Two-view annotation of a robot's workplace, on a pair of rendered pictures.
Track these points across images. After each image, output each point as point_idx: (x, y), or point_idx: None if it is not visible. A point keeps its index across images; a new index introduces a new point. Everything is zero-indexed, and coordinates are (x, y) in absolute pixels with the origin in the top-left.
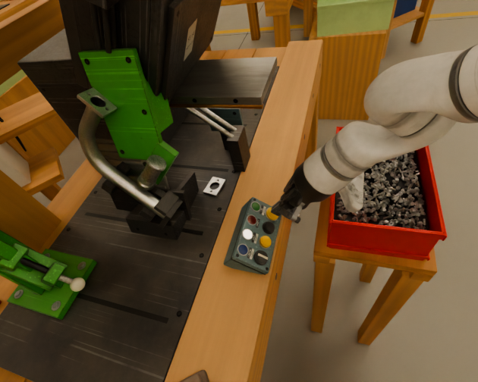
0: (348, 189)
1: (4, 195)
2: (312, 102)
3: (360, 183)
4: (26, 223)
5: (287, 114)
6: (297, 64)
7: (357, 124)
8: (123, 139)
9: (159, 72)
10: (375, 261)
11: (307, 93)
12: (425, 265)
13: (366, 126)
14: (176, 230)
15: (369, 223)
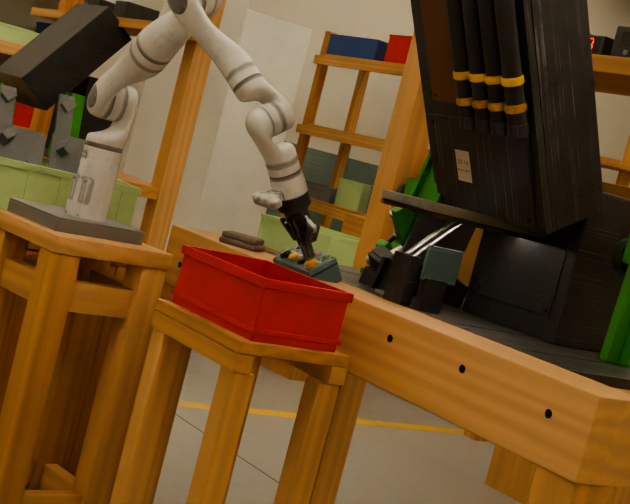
0: (268, 190)
1: (478, 245)
2: (451, 371)
3: (266, 196)
4: (463, 276)
5: (432, 323)
6: (547, 367)
7: (288, 143)
8: None
9: (432, 159)
10: None
11: (451, 335)
12: (168, 300)
13: (284, 144)
14: (363, 274)
15: (238, 255)
